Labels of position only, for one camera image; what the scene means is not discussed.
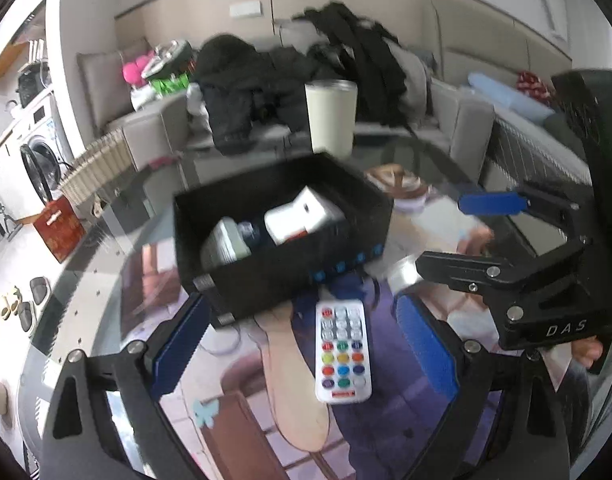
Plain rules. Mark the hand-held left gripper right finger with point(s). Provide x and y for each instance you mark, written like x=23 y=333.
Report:
x=426 y=345

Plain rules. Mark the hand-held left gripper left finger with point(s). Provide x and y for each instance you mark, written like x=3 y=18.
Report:
x=178 y=347

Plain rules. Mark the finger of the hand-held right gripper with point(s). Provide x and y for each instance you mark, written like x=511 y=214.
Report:
x=466 y=266
x=491 y=202

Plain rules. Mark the white remote control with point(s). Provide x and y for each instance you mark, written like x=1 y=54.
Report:
x=343 y=355

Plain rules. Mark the black storage box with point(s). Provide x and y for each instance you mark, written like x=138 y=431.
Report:
x=266 y=285

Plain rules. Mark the green and white box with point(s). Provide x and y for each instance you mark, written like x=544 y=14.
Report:
x=225 y=245

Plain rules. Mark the white power adapter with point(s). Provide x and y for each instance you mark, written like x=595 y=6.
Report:
x=306 y=215

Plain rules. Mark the person's right hand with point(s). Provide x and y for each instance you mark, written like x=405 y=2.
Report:
x=586 y=351

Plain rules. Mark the grey sofa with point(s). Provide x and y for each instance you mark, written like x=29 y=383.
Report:
x=466 y=120

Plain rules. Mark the red patterned cloth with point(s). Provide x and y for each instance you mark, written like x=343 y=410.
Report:
x=533 y=87

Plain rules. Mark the light blue pillow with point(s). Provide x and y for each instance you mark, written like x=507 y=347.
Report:
x=511 y=95

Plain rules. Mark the grey garment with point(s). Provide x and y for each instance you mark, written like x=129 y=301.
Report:
x=413 y=77

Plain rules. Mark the grey slipper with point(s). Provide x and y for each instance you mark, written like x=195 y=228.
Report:
x=39 y=291
x=25 y=317

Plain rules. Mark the red gift bag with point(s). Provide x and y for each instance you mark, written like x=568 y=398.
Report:
x=59 y=230

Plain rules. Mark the beige slippers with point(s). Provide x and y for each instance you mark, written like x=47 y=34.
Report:
x=10 y=305

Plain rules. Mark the cream tumbler cup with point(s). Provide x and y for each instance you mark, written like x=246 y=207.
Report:
x=331 y=120

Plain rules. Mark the beige slatted basket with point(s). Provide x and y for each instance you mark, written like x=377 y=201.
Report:
x=95 y=165

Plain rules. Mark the white washing machine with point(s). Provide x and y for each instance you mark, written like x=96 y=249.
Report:
x=40 y=155

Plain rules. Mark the white cabinet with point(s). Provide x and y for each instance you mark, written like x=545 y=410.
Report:
x=5 y=175

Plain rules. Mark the white cloth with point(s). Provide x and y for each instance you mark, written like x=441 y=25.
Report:
x=195 y=102

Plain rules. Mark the green bag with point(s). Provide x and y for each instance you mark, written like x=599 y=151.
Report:
x=169 y=85

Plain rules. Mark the black jacket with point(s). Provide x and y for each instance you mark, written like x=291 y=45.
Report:
x=235 y=85

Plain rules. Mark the beige cushion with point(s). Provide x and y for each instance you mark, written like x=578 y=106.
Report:
x=103 y=85

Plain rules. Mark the pink plush toy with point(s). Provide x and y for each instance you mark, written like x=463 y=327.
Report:
x=135 y=67

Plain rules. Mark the silver lined bag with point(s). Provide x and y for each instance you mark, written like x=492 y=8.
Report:
x=165 y=57

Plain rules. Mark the dish rack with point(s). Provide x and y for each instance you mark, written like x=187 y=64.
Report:
x=34 y=67

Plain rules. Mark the white wall plate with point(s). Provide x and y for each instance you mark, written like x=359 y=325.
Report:
x=246 y=8

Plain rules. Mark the wooden wall shelf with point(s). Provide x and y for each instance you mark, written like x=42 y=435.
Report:
x=5 y=62

